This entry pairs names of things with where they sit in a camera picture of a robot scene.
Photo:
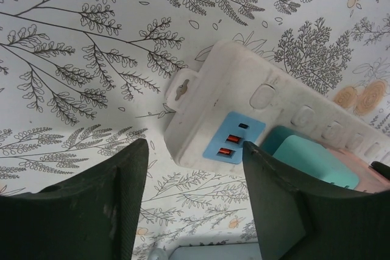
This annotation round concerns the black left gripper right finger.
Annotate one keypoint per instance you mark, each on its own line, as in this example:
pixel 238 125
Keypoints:
pixel 320 226

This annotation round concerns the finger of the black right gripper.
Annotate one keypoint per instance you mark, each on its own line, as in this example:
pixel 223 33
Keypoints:
pixel 382 170

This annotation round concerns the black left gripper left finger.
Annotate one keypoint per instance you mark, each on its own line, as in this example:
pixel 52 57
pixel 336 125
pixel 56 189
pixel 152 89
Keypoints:
pixel 76 217

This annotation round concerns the pink plug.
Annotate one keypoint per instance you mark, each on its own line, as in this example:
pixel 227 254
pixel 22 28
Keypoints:
pixel 368 181

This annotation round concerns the teal plug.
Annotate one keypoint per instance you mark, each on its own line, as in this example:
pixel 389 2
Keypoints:
pixel 304 156

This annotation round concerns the floral table mat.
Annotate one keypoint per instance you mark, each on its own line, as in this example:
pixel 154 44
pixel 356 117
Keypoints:
pixel 91 59

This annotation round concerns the white power strip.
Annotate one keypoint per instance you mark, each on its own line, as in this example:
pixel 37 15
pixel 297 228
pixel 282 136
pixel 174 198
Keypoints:
pixel 231 89

